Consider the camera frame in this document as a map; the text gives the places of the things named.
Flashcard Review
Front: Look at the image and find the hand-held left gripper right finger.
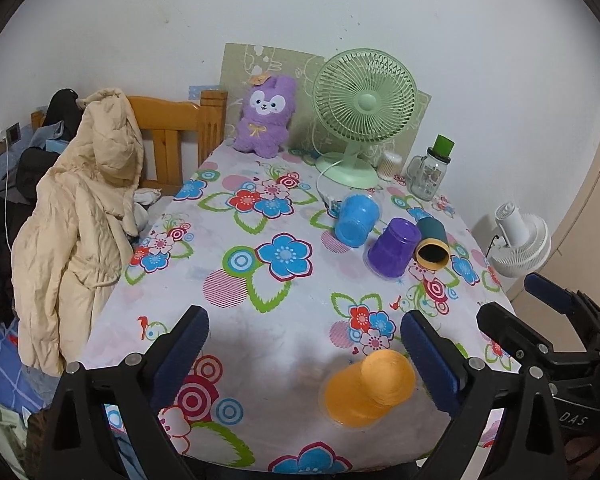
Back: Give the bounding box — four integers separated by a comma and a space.
400, 309, 577, 480

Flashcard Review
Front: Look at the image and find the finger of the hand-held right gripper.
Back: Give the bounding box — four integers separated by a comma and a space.
524, 272, 600, 342
476, 301, 583, 369

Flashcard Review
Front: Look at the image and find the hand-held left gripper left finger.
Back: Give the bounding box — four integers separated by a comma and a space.
27, 305, 211, 480

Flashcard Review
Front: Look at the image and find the orange plastic cup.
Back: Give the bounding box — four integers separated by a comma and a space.
324, 350, 416, 429

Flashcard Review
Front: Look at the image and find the dark teal cup yellow inside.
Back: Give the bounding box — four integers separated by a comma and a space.
414, 217, 451, 269

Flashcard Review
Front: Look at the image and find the purple plastic cup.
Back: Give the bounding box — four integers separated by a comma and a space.
366, 217, 423, 280

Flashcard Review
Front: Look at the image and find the blue plastic cup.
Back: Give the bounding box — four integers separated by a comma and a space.
334, 194, 383, 247

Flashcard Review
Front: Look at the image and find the white round fan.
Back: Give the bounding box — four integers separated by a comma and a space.
487, 201, 552, 279

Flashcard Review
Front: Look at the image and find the grey white cloth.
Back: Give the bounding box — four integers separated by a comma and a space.
129, 187, 164, 237

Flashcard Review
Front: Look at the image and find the glass mug jar green lid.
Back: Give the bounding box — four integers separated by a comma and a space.
405, 134, 454, 200

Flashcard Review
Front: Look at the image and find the beige padded jacket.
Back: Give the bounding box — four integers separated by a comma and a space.
11, 87, 146, 377

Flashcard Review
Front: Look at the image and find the blue checkered bedding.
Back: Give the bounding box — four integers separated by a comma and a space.
0, 319, 47, 413

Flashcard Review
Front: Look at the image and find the clear cotton swab container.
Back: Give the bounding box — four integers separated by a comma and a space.
377, 151, 405, 181

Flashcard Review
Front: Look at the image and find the pile of dark clothes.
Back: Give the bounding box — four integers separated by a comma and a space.
0, 88, 81, 323

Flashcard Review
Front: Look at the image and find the wooden chair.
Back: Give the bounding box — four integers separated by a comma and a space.
30, 90, 229, 197

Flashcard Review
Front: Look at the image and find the purple plush bunny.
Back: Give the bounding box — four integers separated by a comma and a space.
232, 74, 299, 157

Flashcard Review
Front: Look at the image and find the green desk fan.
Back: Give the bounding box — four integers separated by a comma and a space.
312, 49, 419, 189

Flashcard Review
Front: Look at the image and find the green printed cushion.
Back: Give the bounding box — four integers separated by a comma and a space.
217, 42, 433, 162

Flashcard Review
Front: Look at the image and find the white fan cable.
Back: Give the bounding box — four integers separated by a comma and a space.
315, 152, 347, 212

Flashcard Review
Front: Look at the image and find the white charger cable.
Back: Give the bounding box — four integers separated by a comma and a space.
0, 132, 11, 233

